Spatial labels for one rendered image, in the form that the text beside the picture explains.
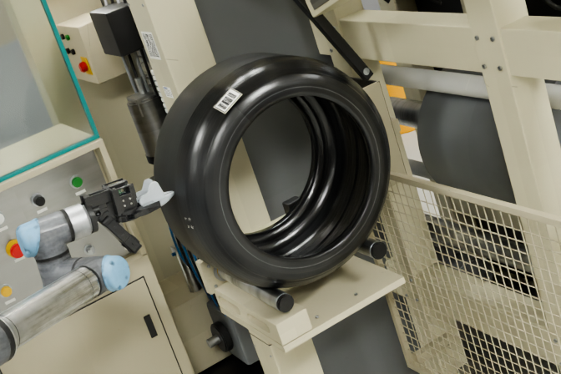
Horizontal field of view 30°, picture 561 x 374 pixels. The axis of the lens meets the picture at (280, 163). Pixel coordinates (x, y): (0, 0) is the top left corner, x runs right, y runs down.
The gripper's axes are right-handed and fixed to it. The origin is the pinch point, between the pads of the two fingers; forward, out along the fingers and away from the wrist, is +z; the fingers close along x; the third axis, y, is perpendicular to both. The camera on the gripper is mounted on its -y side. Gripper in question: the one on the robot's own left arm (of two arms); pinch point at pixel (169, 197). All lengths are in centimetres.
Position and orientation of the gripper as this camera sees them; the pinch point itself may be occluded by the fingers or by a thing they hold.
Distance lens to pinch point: 242.6
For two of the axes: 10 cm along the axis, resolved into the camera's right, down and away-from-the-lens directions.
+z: 8.5, -3.2, 4.1
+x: -4.8, -1.6, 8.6
